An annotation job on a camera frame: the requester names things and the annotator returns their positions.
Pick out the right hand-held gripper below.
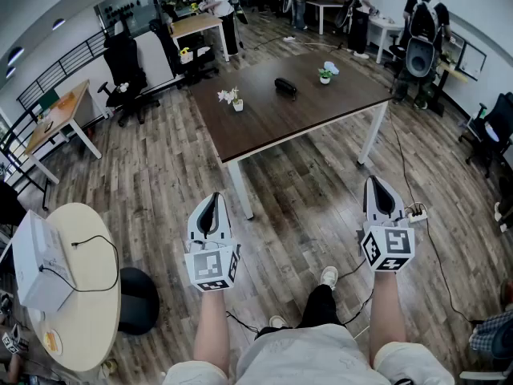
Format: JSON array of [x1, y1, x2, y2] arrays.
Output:
[[357, 175, 416, 274]]

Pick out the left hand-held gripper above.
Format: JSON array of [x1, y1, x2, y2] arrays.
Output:
[[184, 192, 242, 294]]

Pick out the person's left forearm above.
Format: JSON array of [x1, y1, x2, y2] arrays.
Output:
[[192, 290, 232, 373]]

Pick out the person's right forearm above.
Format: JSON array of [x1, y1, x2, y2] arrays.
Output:
[[367, 269, 406, 367]]

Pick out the white power strip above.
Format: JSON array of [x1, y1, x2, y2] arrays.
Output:
[[404, 201, 429, 224]]

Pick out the black round stool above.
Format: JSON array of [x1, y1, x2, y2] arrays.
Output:
[[117, 266, 161, 336]]

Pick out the person's black trouser leg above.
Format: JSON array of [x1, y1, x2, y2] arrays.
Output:
[[295, 282, 346, 329]]

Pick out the white potted pale flowers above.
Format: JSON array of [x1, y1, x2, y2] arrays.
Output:
[[216, 87, 244, 113]]

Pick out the dark wooden table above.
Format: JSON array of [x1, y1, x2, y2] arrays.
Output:
[[188, 51, 396, 221]]

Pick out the black office chair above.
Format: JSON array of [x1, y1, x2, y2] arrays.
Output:
[[97, 33, 162, 128], [458, 91, 513, 179]]

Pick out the round beige table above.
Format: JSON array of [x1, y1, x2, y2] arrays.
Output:
[[22, 202, 122, 373]]

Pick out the person's white shirt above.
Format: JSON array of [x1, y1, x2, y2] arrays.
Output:
[[161, 322, 456, 385]]

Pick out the black framed white board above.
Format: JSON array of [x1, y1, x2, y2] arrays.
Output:
[[458, 39, 488, 83]]

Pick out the white cardboard box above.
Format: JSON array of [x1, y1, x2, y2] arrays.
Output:
[[11, 209, 77, 313]]

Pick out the light wooden desk white legs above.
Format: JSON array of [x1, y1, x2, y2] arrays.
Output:
[[24, 79, 103, 186], [169, 11, 231, 63]]

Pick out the plate with orange food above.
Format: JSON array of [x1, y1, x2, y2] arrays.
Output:
[[42, 328, 64, 356]]

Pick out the black metal railing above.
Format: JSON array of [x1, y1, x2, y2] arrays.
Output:
[[0, 25, 118, 212]]

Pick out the long black floor cable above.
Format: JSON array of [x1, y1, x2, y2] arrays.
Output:
[[387, 104, 484, 325]]

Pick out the black cable with plug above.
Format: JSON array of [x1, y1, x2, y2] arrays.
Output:
[[41, 234, 121, 294]]

